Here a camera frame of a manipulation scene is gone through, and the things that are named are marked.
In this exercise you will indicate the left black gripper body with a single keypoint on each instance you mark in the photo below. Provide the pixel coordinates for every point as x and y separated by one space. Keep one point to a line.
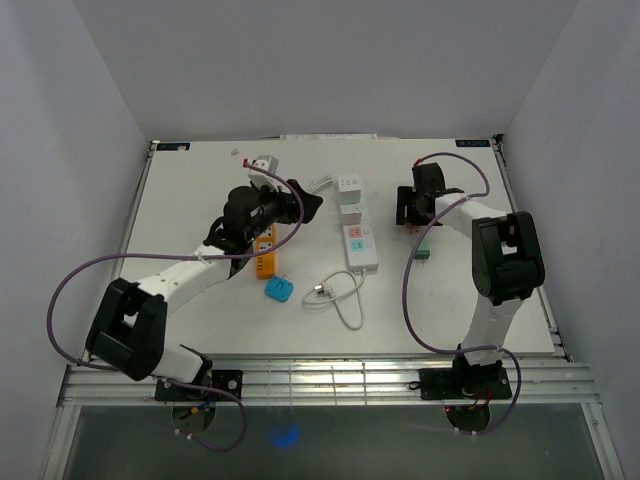
272 208

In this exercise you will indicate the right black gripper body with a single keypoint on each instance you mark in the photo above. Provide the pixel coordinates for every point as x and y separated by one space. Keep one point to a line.
407 196

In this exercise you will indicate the pink plug adapter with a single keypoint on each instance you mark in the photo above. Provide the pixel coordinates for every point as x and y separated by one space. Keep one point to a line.
412 229

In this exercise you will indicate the green plug adapter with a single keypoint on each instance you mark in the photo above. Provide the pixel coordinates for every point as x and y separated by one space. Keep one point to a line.
422 254

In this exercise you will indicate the white pastel power strip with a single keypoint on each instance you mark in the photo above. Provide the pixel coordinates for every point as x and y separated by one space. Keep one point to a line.
359 245

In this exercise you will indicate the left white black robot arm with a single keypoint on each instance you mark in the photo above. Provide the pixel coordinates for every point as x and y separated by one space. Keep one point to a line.
129 328

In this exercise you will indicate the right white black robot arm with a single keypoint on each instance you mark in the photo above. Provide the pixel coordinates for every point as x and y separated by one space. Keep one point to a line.
506 266

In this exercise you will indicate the blue plug adapter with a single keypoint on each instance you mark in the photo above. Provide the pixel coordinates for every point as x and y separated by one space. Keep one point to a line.
279 289

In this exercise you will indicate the white usb charger block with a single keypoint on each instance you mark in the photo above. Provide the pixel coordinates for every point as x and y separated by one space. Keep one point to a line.
351 214

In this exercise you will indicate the white cube socket adapter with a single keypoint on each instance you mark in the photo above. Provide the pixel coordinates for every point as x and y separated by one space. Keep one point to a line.
349 189

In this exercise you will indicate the orange power adapter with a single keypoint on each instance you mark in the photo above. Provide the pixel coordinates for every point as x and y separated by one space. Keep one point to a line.
265 265

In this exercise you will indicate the right blue corner label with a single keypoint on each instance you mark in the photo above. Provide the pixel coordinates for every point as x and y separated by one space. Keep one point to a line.
472 143

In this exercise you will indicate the blue corner label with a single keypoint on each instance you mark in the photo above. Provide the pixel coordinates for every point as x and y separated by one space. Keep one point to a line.
472 143
172 146

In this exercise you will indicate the left blue corner label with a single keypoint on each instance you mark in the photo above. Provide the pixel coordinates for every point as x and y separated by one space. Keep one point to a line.
172 146

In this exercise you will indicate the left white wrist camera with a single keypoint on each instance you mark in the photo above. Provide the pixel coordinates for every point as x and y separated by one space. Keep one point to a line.
261 171

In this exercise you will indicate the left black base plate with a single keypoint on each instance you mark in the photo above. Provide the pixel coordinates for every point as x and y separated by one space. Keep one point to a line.
229 381

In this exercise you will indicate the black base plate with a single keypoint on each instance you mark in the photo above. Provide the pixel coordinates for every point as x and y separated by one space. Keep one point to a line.
445 384
229 381

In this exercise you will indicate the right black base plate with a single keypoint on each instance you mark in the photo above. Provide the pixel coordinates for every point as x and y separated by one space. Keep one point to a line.
445 384

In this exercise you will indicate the aluminium front rail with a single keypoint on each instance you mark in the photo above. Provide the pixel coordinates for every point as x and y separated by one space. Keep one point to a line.
377 381

